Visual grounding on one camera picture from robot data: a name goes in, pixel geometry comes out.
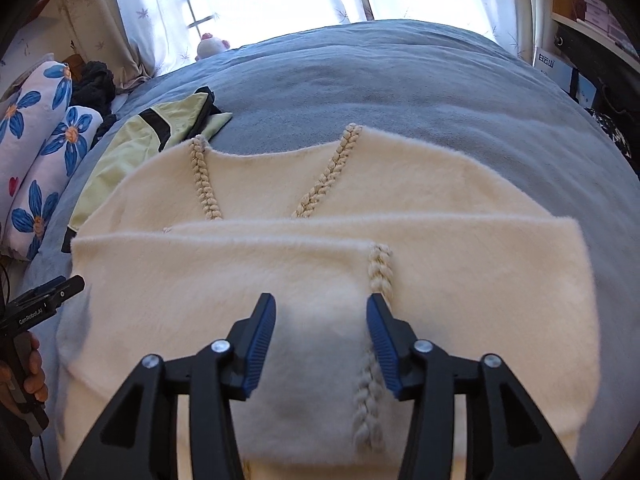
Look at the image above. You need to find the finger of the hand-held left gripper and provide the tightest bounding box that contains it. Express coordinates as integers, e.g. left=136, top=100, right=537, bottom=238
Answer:
left=44, top=275, right=86, bottom=306

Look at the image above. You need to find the white curved desk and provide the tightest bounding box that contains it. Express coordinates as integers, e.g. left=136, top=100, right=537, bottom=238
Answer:
left=552, top=12, right=640, bottom=68

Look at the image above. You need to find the dark clothes pile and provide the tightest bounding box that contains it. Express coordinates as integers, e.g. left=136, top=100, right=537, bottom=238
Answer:
left=72, top=60, right=118, bottom=138

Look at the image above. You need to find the beige patterned curtain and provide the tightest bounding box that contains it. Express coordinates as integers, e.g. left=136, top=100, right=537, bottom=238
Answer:
left=47, top=0, right=156, bottom=93

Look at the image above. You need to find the white cardboard box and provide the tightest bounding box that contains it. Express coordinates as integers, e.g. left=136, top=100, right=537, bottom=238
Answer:
left=532, top=46, right=598, bottom=106

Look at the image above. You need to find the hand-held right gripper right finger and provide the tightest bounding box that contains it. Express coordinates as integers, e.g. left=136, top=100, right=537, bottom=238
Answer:
left=366, top=294, right=576, bottom=480

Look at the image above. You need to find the black cable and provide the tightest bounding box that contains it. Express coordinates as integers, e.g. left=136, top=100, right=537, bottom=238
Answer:
left=30, top=425, right=51, bottom=480

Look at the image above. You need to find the pink plush toy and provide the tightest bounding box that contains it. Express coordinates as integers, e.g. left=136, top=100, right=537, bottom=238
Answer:
left=196, top=32, right=232, bottom=61

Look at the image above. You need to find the pink drawer organiser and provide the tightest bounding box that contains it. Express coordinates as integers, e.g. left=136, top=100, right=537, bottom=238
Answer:
left=572, top=0, right=631, bottom=43

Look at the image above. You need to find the rolled blue floral quilt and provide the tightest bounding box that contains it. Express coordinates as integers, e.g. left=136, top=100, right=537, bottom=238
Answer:
left=0, top=60, right=104, bottom=261

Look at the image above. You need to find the white sheer leaf curtain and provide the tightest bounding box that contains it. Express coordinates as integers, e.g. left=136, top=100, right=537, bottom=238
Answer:
left=107, top=0, right=376, bottom=71
left=357, top=0, right=538, bottom=63

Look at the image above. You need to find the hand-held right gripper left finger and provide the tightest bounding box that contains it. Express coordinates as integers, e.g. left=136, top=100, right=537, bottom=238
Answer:
left=62, top=292, right=277, bottom=480

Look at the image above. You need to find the yellow-green jacket with black trim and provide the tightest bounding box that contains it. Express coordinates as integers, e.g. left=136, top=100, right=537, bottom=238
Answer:
left=61, top=87, right=234, bottom=253

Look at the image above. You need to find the cream fuzzy braided cardigan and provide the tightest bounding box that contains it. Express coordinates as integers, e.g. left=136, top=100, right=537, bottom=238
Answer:
left=56, top=122, right=603, bottom=480

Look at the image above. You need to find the person's left hand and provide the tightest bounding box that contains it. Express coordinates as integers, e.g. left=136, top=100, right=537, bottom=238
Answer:
left=22, top=335, right=48, bottom=408

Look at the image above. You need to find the black and white patterned cloth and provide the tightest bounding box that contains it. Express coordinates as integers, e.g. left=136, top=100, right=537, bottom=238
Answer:
left=595, top=110, right=633, bottom=156

